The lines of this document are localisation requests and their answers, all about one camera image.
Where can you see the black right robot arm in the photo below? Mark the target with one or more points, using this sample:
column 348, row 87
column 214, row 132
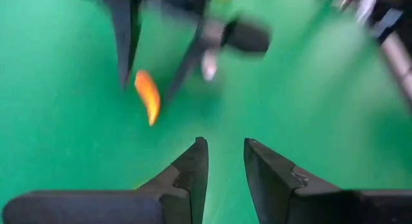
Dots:
column 389, row 21

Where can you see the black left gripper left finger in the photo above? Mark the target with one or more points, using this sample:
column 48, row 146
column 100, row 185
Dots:
column 193, row 179

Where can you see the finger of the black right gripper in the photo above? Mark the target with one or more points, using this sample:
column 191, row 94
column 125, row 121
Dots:
column 125, row 40
column 188, row 63

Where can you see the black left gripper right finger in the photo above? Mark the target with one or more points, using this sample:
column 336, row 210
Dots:
column 270, row 185

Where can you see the orange toy carrot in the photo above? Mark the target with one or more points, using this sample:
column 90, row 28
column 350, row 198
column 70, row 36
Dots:
column 148, row 95

